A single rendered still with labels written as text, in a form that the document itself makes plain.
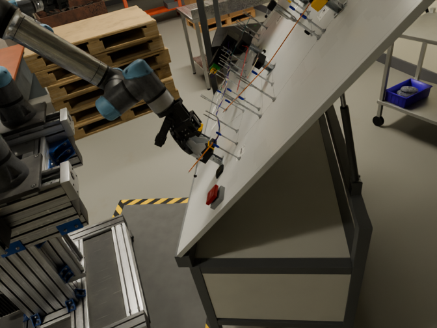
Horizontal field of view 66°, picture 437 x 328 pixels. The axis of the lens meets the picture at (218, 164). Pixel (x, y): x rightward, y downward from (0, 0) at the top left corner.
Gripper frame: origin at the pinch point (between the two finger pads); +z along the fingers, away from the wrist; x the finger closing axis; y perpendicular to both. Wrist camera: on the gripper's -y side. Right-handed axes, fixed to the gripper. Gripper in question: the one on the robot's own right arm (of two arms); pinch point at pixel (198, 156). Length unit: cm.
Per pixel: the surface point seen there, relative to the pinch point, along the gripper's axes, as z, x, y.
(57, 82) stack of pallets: -35, 209, -174
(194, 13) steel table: -6, 281, -41
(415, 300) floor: 144, 17, 37
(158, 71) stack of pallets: 19, 262, -105
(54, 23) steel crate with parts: -96, 446, -275
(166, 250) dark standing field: 82, 56, -93
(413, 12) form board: -18, -23, 64
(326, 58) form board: -10.8, -5.3, 48.1
